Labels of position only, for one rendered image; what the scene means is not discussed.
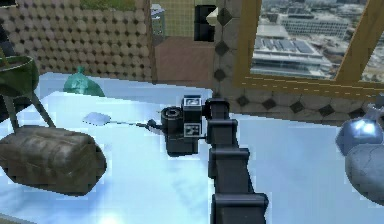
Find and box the black cabinet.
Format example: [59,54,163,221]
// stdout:
[193,4,217,43]

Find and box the dark green bowl on stand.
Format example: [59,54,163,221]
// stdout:
[0,55,57,134]

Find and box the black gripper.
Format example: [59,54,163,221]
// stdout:
[135,106,200,158]

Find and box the teal green glass flask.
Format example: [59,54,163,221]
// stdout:
[62,65,106,98]

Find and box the wooden framed window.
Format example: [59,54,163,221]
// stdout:
[232,0,384,102]

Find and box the shiny blue grey kettle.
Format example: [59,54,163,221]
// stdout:
[335,94,384,158]

